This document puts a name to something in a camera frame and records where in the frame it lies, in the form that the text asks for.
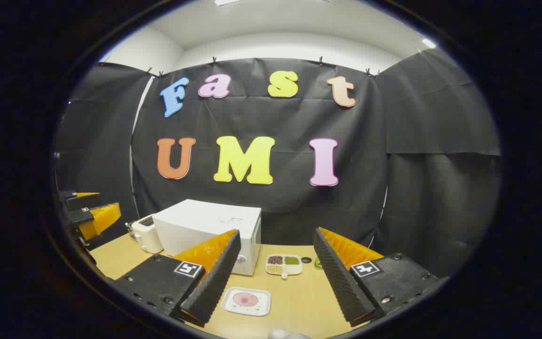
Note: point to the black backdrop cloth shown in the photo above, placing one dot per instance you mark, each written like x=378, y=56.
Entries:
x=275, y=207

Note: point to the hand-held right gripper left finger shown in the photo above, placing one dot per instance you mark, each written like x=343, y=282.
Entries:
x=217, y=278

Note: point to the white divided dish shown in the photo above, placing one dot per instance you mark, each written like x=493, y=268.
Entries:
x=284, y=269

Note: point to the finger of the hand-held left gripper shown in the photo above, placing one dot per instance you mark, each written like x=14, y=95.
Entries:
x=80, y=201
x=101, y=217

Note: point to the white square plate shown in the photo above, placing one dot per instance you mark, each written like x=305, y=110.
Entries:
x=233, y=308

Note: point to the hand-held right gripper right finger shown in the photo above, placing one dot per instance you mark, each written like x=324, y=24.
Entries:
x=339, y=278

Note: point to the green beans pile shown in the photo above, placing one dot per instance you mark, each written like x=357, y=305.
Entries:
x=291, y=260

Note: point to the ceiling light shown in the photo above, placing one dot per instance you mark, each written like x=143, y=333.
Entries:
x=428, y=43

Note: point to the green label drink bottle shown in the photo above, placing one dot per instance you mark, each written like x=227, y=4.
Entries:
x=318, y=263

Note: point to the white toaster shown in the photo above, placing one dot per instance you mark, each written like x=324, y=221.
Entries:
x=146, y=235

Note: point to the white microwave oven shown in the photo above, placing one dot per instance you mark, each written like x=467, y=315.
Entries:
x=205, y=221

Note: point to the pink round food slice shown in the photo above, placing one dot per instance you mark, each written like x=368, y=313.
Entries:
x=245, y=299

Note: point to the yellow beans pile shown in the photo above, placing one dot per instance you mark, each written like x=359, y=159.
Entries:
x=274, y=269

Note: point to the dark red beans pile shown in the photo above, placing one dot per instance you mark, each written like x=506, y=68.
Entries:
x=275, y=259

